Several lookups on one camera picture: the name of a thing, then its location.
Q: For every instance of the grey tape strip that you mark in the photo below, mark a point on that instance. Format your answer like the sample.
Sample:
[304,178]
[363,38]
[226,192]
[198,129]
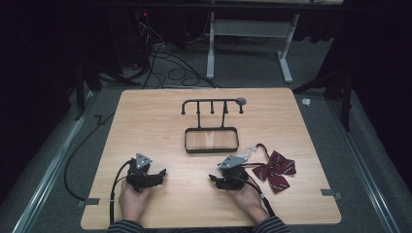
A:
[331,193]
[89,202]

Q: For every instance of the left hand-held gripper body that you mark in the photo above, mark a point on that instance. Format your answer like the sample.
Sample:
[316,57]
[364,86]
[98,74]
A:
[137,176]

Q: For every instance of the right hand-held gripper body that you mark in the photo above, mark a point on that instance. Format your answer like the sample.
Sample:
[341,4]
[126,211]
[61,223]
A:
[234,176]

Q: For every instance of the person's right hand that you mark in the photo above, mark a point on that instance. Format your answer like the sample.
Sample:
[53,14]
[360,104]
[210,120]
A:
[249,200]

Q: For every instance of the person's left hand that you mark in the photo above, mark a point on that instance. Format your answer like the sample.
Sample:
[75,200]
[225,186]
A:
[131,204]

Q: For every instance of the black metal stand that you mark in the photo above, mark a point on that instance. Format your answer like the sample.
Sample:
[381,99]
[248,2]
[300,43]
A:
[80,93]
[346,103]

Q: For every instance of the crumpled white paper scrap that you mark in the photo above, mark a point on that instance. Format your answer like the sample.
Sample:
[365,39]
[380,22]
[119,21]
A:
[306,102]

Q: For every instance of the white metal desk frame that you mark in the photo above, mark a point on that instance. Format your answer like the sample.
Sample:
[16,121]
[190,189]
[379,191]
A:
[210,48]

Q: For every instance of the dark red striped bow tie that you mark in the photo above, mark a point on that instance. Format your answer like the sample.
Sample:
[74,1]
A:
[275,170]

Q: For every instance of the black hook rack with tray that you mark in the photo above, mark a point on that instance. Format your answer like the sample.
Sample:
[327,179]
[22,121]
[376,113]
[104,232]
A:
[198,116]

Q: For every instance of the silver floor rail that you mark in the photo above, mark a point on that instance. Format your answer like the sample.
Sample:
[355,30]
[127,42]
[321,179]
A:
[362,168]
[48,174]

